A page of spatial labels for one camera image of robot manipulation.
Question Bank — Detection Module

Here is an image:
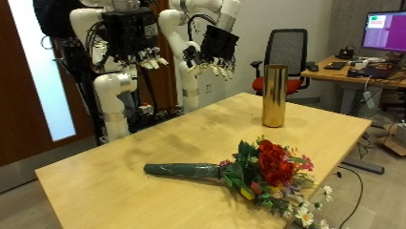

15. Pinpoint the gold cylindrical vase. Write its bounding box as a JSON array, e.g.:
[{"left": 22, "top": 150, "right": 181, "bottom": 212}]
[{"left": 261, "top": 64, "right": 289, "bottom": 129}]

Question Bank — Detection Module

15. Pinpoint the black keyboard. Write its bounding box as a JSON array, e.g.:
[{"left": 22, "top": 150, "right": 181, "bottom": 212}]
[{"left": 322, "top": 61, "right": 348, "bottom": 71}]

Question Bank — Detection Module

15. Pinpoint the black mesh red-seat office chair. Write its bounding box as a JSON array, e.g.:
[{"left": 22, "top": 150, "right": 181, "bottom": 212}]
[{"left": 251, "top": 28, "right": 316, "bottom": 96}]

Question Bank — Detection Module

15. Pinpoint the metal door handle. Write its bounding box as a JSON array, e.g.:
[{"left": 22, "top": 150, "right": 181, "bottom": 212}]
[{"left": 40, "top": 35, "right": 56, "bottom": 51}]

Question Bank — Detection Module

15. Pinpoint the artificial flower bouquet green handle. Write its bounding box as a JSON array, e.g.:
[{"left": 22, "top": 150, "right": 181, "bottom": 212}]
[{"left": 144, "top": 135, "right": 336, "bottom": 229}]

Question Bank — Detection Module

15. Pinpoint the black floor cable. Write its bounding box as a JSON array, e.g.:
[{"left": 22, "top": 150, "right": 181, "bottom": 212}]
[{"left": 337, "top": 165, "right": 366, "bottom": 229}]

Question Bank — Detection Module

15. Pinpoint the white power adapter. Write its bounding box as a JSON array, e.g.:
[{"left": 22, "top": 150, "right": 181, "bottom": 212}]
[{"left": 362, "top": 91, "right": 377, "bottom": 110}]

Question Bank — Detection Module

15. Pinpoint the dark laptop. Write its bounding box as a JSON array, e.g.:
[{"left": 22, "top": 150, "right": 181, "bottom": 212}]
[{"left": 346, "top": 54, "right": 406, "bottom": 80}]

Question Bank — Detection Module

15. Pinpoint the cardboard box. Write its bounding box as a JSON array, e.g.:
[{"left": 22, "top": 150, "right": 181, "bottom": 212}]
[{"left": 378, "top": 123, "right": 406, "bottom": 156}]

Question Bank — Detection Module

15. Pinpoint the grey table foot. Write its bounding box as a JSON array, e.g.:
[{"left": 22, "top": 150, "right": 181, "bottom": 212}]
[{"left": 340, "top": 156, "right": 386, "bottom": 176}]

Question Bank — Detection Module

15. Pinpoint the computer monitor purple screen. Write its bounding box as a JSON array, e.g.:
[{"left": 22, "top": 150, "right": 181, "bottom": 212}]
[{"left": 361, "top": 10, "right": 406, "bottom": 53}]

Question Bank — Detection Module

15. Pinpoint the black desk phone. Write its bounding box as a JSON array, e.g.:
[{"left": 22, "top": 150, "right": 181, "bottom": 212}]
[{"left": 338, "top": 47, "right": 356, "bottom": 60}]

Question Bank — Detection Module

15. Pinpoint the wooden office desk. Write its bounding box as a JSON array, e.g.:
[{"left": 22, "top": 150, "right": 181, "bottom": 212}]
[{"left": 301, "top": 55, "right": 406, "bottom": 116}]

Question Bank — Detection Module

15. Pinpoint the black jacket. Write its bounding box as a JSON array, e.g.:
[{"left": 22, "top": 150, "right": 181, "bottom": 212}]
[{"left": 32, "top": 0, "right": 87, "bottom": 38}]

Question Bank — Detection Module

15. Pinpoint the black robot stand column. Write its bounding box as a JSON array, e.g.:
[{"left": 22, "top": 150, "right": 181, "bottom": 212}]
[{"left": 59, "top": 37, "right": 105, "bottom": 146}]

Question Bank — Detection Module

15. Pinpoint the red emergency stop button box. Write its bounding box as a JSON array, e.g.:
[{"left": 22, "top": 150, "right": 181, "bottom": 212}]
[{"left": 139, "top": 102, "right": 155, "bottom": 116}]

